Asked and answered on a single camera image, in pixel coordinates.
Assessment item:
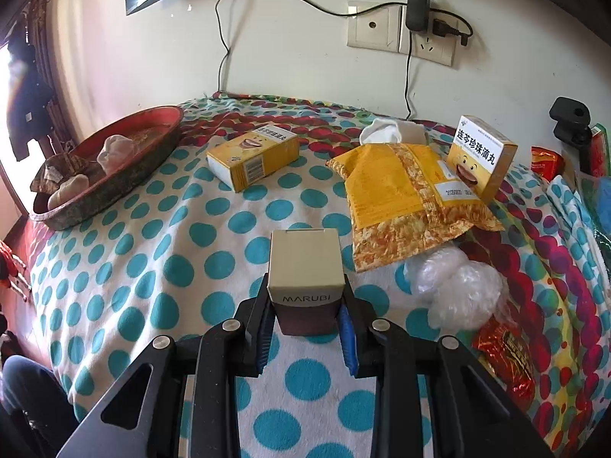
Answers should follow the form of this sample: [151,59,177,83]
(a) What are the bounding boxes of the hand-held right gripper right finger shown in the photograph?
[336,281,557,458]

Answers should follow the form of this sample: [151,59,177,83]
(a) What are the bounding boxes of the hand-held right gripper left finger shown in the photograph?
[56,272,278,458]

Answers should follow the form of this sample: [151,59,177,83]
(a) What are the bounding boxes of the beige cosmetic box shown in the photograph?
[266,229,345,335]

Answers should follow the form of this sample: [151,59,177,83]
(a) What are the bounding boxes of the yellow snack bag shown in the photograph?
[326,143,504,273]

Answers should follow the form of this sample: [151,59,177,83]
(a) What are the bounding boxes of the white tissue pack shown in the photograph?
[359,117,427,146]

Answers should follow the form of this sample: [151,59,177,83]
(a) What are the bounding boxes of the clear plastic bag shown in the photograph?
[405,247,511,330]

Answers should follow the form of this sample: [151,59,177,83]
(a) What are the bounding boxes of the polka dot blanket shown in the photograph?
[26,90,611,458]

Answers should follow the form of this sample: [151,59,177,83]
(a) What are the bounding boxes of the red foil snack packet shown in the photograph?
[470,322,538,411]

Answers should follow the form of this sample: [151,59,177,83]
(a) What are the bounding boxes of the yellow medicine box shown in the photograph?
[206,124,301,194]
[446,114,519,201]

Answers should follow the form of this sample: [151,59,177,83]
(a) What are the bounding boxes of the person's leg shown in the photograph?
[0,355,79,458]

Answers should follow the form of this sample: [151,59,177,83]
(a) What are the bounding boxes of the white cloth bundle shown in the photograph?
[97,135,139,176]

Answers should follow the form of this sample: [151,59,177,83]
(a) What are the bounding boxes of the beige round bundle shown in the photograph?
[48,174,91,211]

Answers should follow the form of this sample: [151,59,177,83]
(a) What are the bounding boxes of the red oval basket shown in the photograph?
[29,106,185,231]

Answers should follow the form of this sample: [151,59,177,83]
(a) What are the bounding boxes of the brown patterned cloth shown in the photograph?
[31,153,74,196]

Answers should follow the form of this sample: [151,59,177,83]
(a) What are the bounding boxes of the blue and green bag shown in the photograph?
[575,172,611,249]

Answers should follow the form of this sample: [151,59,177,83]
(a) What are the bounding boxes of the green and red box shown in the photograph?
[589,124,611,177]

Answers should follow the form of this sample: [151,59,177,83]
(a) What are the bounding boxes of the black plug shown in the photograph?
[432,18,473,48]

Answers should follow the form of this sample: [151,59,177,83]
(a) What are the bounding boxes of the dark hanging garment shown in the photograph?
[7,29,54,162]

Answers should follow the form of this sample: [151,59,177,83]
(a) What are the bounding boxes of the black power adapter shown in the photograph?
[406,0,431,34]

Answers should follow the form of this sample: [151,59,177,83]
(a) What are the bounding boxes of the black adapter cable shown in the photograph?
[404,32,416,121]

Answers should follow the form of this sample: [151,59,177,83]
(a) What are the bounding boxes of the white wall socket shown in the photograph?
[398,5,460,68]
[347,1,402,51]

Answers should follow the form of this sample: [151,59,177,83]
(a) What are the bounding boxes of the black clamp mount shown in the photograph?
[549,97,593,173]

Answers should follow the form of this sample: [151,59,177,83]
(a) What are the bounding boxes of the black television cable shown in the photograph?
[215,0,240,97]

